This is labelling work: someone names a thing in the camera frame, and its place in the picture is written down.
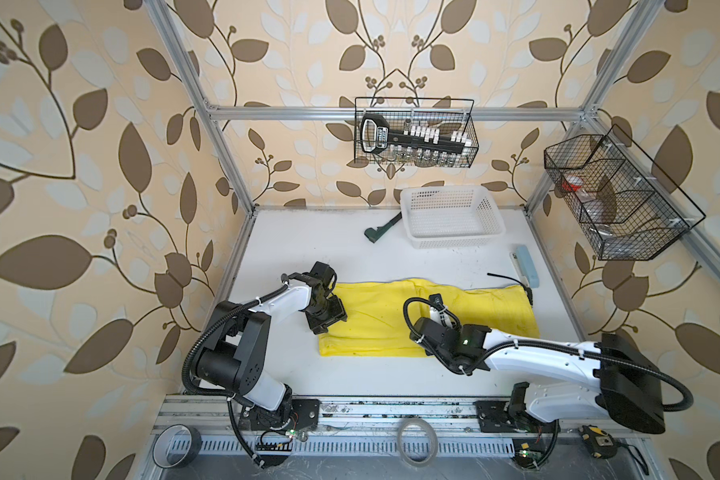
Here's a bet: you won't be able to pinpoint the yellow tape measure front rail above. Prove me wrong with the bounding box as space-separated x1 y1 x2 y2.
579 425 619 459

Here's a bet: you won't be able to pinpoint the clear tape roll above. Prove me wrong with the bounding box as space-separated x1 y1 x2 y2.
395 418 439 468

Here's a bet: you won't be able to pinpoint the aluminium frame post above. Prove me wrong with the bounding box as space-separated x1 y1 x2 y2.
524 1 663 221

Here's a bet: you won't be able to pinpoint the black wire basket right wall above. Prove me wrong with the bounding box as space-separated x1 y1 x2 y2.
563 125 706 261

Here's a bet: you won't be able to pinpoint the yellow trousers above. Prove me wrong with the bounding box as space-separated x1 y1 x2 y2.
318 279 540 358

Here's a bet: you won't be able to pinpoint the black wire basket back wall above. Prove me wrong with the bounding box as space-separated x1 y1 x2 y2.
353 96 480 168

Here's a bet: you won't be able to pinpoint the black tool in basket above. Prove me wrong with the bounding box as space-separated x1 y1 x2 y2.
354 112 479 155

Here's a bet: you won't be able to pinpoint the red item in basket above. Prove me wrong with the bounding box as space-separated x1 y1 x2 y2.
560 173 584 194

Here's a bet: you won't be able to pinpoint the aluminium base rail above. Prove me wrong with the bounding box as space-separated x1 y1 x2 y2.
149 394 655 460

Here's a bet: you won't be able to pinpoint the black wire basket wall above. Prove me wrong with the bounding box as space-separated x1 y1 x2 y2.
563 125 706 261
353 96 480 168

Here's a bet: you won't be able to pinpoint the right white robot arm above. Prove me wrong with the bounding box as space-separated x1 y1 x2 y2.
402 296 694 434

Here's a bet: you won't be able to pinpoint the dark green pipe wrench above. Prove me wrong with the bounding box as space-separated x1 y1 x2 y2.
364 212 402 243

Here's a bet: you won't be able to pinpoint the light blue stapler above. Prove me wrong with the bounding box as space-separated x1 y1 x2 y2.
511 245 540 289

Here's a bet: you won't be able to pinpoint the white plastic laundry basket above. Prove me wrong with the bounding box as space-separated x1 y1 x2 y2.
400 185 506 249

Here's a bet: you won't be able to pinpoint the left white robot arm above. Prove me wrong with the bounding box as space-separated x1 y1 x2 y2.
181 262 347 428

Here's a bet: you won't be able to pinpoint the black tape roll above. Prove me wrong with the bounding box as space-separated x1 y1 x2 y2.
152 424 202 469

